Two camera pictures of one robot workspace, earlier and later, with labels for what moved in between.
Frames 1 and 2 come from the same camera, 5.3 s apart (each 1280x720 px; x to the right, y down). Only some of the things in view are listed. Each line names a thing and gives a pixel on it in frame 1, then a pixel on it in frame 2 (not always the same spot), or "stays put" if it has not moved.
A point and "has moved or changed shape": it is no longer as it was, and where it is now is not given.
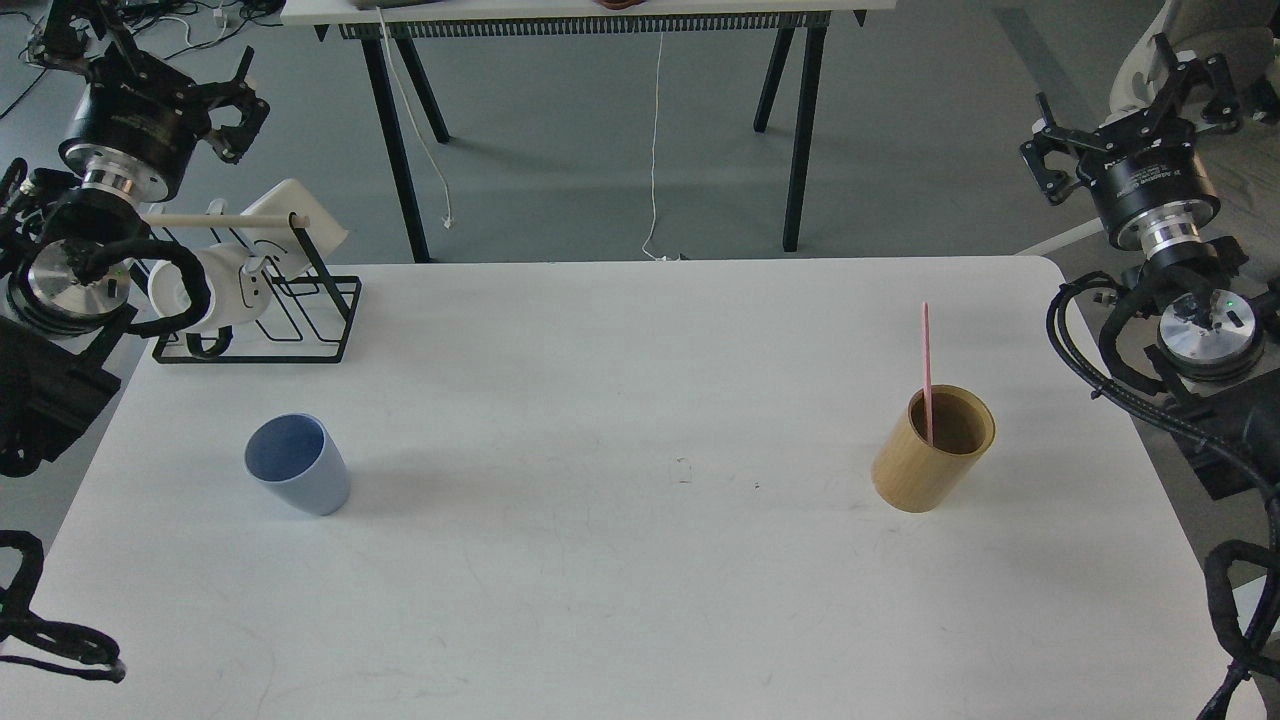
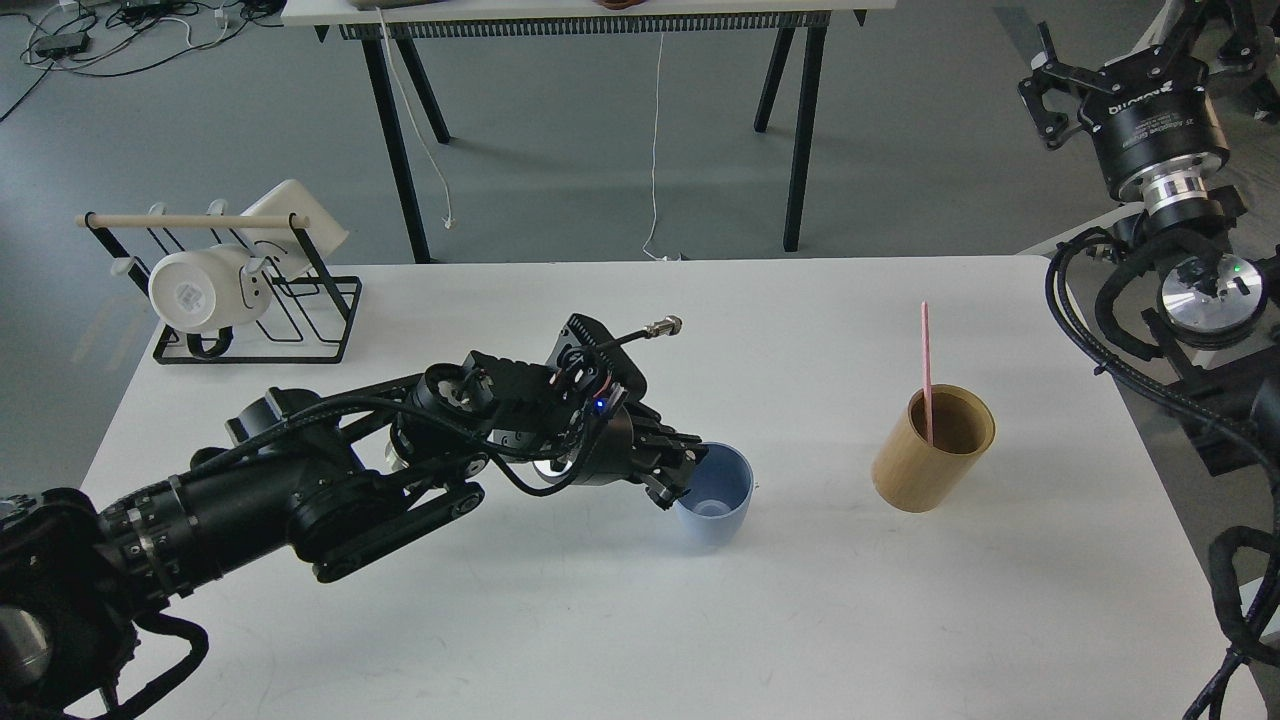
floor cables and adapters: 204,21 stays put
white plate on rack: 280,245 stays put
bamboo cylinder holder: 910,476 stays put
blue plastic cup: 296,457 has moved or changed shape
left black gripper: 137,124 to 615,444
